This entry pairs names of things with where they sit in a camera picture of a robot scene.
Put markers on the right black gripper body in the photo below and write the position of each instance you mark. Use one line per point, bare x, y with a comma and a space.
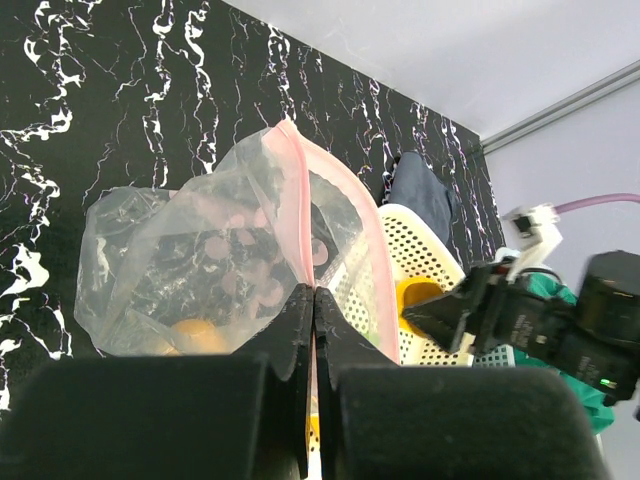
595, 341

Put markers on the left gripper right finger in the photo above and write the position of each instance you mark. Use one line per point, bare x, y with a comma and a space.
355, 381

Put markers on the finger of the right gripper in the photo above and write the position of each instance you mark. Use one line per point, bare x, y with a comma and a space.
444, 318

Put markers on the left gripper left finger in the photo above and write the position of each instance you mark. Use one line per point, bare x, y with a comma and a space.
280, 394

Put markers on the yellow fake orange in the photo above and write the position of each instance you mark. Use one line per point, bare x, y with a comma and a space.
412, 291

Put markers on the small orange fake tangerine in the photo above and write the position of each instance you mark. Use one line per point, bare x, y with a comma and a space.
201, 336

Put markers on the clear zip top bag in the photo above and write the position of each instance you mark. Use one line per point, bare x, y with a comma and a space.
228, 247

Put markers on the green cloth garment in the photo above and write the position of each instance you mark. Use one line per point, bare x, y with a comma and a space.
600, 416

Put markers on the white perforated tray basket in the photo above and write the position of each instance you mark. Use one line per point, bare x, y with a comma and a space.
379, 250

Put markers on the folded navy blue cloth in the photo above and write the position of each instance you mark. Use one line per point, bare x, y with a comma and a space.
415, 186

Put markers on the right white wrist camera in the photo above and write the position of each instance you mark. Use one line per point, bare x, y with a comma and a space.
538, 234

